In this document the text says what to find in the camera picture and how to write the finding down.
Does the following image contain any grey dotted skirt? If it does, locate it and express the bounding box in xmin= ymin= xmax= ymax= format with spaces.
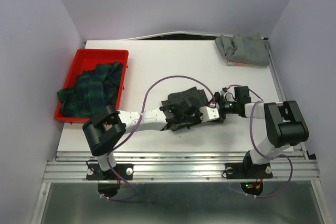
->
xmin=161 ymin=87 xmax=209 ymax=107

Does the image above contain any green plaid skirt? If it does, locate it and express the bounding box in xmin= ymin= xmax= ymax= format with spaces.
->
xmin=57 ymin=62 xmax=123 ymax=118

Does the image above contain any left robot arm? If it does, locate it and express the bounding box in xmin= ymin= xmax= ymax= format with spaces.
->
xmin=82 ymin=101 xmax=203 ymax=179

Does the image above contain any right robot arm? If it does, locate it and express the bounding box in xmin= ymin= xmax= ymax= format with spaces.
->
xmin=214 ymin=85 xmax=309 ymax=177

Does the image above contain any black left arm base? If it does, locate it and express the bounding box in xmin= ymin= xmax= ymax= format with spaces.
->
xmin=86 ymin=163 xmax=133 ymax=181

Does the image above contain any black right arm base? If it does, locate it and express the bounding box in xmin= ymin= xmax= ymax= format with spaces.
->
xmin=222 ymin=163 xmax=273 ymax=179

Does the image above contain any folded pink patterned skirt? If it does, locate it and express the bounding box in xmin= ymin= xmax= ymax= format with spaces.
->
xmin=226 ymin=60 xmax=254 ymax=67

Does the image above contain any folded light grey skirt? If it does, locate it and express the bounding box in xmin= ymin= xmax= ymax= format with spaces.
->
xmin=215 ymin=33 xmax=270 ymax=67

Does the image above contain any red plastic tray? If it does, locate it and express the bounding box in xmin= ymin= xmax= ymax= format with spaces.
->
xmin=54 ymin=49 xmax=129 ymax=123

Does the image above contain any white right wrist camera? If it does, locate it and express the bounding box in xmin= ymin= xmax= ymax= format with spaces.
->
xmin=220 ymin=87 xmax=235 ymax=101

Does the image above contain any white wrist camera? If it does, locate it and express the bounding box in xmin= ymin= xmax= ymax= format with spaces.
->
xmin=200 ymin=106 xmax=219 ymax=123
xmin=220 ymin=87 xmax=235 ymax=101

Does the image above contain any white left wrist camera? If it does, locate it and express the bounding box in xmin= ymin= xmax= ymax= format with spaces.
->
xmin=200 ymin=106 xmax=219 ymax=123

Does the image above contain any aluminium frame rail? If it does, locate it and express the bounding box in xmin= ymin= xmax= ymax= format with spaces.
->
xmin=43 ymin=151 xmax=320 ymax=183

